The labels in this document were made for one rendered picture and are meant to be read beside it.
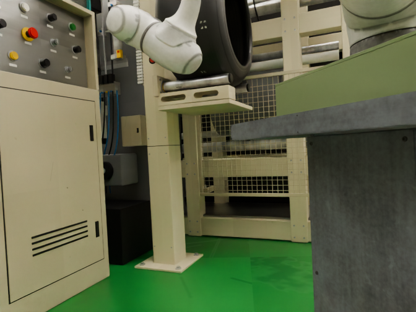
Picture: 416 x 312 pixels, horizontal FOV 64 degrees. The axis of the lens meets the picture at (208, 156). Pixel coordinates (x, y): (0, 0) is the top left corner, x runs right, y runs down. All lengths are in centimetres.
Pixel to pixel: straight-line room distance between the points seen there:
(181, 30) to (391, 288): 77
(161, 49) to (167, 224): 100
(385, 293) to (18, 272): 115
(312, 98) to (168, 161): 112
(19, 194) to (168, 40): 77
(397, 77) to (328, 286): 46
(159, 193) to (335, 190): 115
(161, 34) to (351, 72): 56
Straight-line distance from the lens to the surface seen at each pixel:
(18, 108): 138
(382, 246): 68
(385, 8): 67
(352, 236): 72
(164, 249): 178
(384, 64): 57
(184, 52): 96
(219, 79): 150
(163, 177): 170
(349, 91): 61
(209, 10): 146
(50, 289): 152
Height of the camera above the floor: 60
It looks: 1 degrees down
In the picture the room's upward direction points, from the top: 3 degrees counter-clockwise
